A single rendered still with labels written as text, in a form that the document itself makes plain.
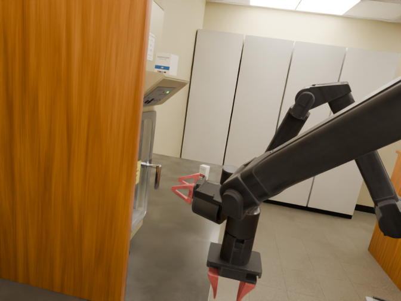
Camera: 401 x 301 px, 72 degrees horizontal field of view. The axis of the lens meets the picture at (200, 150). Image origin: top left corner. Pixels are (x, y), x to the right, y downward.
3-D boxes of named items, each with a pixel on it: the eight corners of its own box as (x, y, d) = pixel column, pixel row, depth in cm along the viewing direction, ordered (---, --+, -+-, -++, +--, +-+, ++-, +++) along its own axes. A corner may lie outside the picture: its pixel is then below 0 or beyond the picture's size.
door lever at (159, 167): (146, 185, 99) (143, 188, 96) (148, 160, 97) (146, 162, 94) (160, 188, 98) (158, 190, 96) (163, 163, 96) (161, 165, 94)
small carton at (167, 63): (153, 73, 81) (156, 52, 80) (162, 74, 86) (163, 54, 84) (169, 75, 79) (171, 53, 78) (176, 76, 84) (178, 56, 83)
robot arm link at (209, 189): (240, 197, 42) (263, 170, 48) (181, 175, 48) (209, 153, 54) (238, 250, 48) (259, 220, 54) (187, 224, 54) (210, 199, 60)
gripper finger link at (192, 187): (171, 181, 88) (200, 186, 87) (176, 174, 95) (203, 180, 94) (168, 200, 90) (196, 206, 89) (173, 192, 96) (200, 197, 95)
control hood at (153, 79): (113, 109, 65) (116, 65, 63) (154, 103, 96) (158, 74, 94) (159, 117, 64) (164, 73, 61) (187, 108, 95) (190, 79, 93)
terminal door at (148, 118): (105, 261, 76) (115, 117, 66) (144, 213, 105) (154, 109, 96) (107, 261, 75) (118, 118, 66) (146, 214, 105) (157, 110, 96)
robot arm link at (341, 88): (346, 68, 63) (345, 67, 72) (290, 95, 70) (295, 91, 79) (421, 235, 67) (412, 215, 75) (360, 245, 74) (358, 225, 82)
